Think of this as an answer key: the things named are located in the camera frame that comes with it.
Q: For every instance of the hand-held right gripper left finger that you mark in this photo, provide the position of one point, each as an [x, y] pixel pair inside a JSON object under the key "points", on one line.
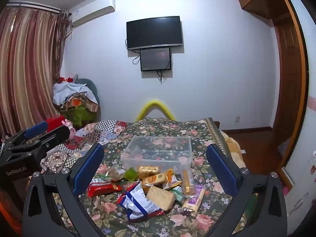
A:
{"points": [[88, 170]]}

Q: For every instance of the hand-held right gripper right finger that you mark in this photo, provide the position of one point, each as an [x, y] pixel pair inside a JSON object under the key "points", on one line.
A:
{"points": [[221, 170]]}

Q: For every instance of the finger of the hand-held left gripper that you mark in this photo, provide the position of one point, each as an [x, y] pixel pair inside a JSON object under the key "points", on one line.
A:
{"points": [[37, 128], [53, 137]]}

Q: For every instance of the clear packet of brown snack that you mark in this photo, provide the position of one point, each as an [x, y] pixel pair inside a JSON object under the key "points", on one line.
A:
{"points": [[113, 172]]}

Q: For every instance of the gold stick packet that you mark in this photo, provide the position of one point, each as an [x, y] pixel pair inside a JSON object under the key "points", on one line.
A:
{"points": [[188, 182]]}

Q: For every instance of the purple and white packet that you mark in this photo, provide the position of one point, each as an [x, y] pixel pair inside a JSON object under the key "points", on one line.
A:
{"points": [[193, 198]]}

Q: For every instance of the green jelly cup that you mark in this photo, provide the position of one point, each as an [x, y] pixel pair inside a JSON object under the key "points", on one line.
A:
{"points": [[130, 174]]}

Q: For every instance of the small green packet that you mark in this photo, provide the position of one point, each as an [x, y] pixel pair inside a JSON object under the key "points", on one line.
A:
{"points": [[178, 194]]}

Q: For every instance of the yellow and orange wrapper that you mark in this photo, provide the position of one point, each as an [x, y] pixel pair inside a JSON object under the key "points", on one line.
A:
{"points": [[172, 184]]}

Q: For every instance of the red and silver snack packet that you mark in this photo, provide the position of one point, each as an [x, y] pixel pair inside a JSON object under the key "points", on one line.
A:
{"points": [[135, 202]]}

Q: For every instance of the yellow cracker packet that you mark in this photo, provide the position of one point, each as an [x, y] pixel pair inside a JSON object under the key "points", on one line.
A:
{"points": [[148, 170]]}

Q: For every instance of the clear plastic container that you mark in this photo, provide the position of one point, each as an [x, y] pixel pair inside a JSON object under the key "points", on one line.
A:
{"points": [[158, 153]]}

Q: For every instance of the orange cake packet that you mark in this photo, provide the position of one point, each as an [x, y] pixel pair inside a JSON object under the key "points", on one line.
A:
{"points": [[155, 179]]}

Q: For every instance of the clear packet of toast bread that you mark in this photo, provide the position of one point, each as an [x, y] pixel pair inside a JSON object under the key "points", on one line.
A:
{"points": [[159, 197]]}

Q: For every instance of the red box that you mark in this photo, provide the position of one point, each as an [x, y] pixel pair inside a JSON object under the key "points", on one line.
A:
{"points": [[55, 121]]}

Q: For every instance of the pink plush toy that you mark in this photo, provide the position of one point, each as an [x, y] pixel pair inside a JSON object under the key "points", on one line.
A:
{"points": [[70, 128]]}

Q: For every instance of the yellow plush blanket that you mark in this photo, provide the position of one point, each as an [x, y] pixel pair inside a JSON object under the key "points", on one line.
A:
{"points": [[233, 148]]}

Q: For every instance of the orange garment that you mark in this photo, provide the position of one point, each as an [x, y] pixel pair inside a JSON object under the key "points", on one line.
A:
{"points": [[6, 207]]}

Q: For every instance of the patchwork quilt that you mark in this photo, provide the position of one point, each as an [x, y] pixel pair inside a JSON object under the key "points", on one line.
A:
{"points": [[108, 128]]}

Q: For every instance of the pile of clothes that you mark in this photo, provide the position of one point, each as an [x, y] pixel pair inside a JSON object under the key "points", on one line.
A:
{"points": [[71, 91]]}

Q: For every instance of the striped red curtain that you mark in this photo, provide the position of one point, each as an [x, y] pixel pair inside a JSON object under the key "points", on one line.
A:
{"points": [[27, 66]]}

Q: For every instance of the grey chair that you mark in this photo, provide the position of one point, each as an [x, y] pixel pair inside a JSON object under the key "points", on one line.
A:
{"points": [[91, 86]]}

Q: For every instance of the floral blanket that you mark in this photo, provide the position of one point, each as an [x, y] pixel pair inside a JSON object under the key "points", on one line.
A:
{"points": [[172, 128]]}

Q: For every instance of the yellow foam tube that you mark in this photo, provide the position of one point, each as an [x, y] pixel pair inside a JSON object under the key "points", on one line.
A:
{"points": [[155, 103]]}

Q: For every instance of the white air conditioner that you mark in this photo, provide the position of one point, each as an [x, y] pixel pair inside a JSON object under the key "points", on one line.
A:
{"points": [[92, 11]]}

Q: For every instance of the wooden door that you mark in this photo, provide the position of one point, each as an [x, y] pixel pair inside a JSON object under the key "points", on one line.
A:
{"points": [[288, 54]]}

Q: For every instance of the wall outlet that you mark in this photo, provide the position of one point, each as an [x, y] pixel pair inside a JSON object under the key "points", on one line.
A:
{"points": [[237, 118]]}

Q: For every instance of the white curtain rail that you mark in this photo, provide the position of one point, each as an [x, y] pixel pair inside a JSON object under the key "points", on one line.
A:
{"points": [[32, 6]]}

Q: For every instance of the small black wall monitor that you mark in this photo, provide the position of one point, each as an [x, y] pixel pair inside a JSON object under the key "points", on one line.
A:
{"points": [[155, 59]]}

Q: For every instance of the black wall television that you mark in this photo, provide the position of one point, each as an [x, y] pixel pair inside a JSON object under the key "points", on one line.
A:
{"points": [[154, 32]]}

